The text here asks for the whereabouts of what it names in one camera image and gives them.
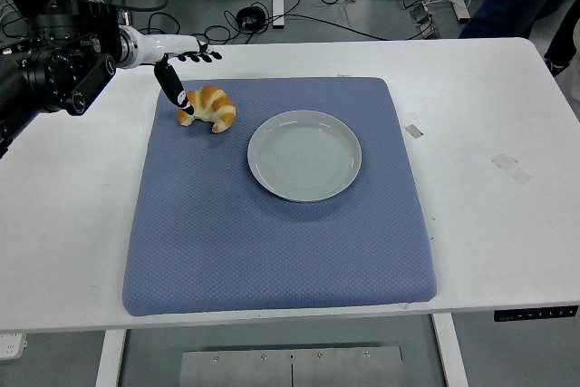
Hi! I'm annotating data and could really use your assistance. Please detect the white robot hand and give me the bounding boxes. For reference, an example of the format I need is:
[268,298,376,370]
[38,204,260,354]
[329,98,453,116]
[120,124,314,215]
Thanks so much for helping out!
[135,33,223,117]

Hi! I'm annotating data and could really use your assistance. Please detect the golden croissant bread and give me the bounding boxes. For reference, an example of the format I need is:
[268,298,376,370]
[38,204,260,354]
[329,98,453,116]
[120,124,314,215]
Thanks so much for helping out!
[176,83,237,134]

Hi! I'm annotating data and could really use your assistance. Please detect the round grey plate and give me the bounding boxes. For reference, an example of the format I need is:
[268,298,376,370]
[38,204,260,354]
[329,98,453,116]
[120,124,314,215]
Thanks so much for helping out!
[246,109,363,204]

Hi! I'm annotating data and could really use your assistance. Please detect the grey metal plate with screws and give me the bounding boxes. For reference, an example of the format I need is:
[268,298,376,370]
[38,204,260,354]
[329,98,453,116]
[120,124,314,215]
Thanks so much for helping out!
[179,345,403,387]

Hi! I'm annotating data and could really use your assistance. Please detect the blue quilted mat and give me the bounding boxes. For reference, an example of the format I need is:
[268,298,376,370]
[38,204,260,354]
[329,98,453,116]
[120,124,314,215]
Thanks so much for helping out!
[121,76,439,319]

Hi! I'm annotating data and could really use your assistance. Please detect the grey foot pedal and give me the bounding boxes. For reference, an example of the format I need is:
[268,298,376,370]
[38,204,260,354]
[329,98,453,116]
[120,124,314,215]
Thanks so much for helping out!
[410,0,441,40]

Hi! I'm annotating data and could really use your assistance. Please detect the white table leg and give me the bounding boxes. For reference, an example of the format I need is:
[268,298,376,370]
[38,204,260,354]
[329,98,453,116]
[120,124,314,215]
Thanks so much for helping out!
[430,313,470,387]
[94,330,128,387]

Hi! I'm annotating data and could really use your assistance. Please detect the white power strip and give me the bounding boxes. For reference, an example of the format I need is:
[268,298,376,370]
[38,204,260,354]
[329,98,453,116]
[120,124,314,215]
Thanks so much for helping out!
[0,332,28,363]

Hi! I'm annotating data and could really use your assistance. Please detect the large clear tape strip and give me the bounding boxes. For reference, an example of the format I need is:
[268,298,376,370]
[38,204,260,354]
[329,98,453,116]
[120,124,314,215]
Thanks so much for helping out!
[490,151,534,186]

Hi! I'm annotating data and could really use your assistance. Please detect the black table control panel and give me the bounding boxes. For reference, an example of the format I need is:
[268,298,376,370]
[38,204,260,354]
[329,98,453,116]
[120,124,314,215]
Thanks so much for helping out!
[492,306,580,324]

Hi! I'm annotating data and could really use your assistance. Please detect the coiled black cable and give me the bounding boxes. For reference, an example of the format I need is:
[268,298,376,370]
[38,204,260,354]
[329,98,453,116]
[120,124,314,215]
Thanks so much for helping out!
[236,5,268,34]

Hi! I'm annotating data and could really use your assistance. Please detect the long black floor cable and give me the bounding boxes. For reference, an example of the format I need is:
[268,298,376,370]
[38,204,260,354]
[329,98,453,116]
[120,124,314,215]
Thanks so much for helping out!
[266,13,425,42]

